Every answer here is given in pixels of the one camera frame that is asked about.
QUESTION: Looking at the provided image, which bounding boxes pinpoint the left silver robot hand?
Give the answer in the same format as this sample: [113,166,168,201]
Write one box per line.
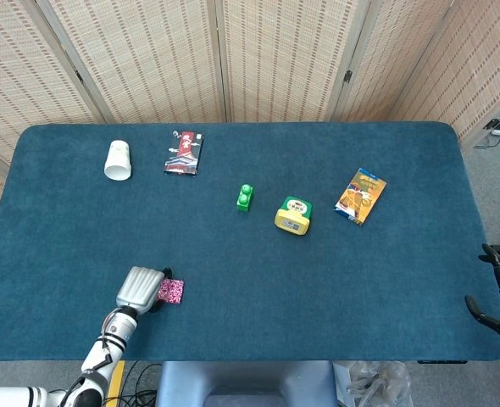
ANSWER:
[115,265,174,314]

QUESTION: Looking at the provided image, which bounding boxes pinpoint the pink patterned square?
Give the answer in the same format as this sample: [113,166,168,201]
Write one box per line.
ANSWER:
[156,278,186,305]

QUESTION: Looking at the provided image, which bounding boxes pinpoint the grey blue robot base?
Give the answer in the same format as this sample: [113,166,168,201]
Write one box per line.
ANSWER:
[155,360,338,407]

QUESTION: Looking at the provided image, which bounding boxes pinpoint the yellow floor tape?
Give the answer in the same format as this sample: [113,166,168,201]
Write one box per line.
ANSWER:
[107,360,126,407]

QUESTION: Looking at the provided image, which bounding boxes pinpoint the white paper cup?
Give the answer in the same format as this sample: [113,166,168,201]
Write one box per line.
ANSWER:
[103,140,132,181]

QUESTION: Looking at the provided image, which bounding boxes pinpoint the green toy brick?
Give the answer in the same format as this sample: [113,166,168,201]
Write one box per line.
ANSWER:
[236,183,254,213]

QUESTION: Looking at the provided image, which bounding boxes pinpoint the dark box with red label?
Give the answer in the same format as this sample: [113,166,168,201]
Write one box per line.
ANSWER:
[163,130,206,177]

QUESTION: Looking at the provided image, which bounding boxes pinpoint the clear plastic bag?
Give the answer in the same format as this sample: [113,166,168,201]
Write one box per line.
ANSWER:
[345,360,414,407]

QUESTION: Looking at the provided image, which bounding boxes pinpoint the yellow lidded green container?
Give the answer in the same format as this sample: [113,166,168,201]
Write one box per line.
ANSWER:
[274,195,314,237]

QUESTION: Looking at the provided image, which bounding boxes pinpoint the orange blue snack box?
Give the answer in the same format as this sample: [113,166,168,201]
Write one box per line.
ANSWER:
[333,167,388,226]

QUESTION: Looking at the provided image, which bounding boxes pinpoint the woven bamboo folding screen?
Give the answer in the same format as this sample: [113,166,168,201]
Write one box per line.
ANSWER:
[0,0,500,258]

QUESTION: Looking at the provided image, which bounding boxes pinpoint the black floor cables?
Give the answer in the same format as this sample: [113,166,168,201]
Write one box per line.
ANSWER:
[118,360,163,407]

